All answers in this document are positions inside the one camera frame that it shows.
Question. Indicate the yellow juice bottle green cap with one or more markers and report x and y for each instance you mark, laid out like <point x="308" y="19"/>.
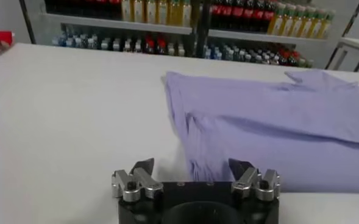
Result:
<point x="173" y="13"/>
<point x="162" y="12"/>
<point x="276" y="25"/>
<point x="138" y="11"/>
<point x="298" y="28"/>
<point x="317" y="29"/>
<point x="186" y="13"/>
<point x="326" y="30"/>
<point x="287" y="26"/>
<point x="307" y="29"/>
<point x="126" y="10"/>
<point x="150" y="12"/>

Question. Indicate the purple printed t-shirt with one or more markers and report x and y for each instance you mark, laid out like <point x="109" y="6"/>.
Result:
<point x="273" y="128"/>

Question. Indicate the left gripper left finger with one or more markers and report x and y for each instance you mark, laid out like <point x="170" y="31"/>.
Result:
<point x="136" y="182"/>

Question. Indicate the glass beverage display cabinet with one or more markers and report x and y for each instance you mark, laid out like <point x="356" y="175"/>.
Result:
<point x="121" y="24"/>
<point x="258" y="36"/>

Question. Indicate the small blue water bottle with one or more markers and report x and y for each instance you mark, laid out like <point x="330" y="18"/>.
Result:
<point x="208" y="52"/>
<point x="217" y="53"/>
<point x="58" y="41"/>
<point x="68" y="41"/>

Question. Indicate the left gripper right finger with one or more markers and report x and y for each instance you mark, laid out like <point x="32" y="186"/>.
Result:
<point x="255" y="182"/>

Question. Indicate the small red-cap cola bottle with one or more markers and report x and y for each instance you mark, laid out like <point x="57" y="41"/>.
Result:
<point x="161" y="46"/>
<point x="295" y="56"/>
<point x="285" y="55"/>
<point x="149" y="45"/>

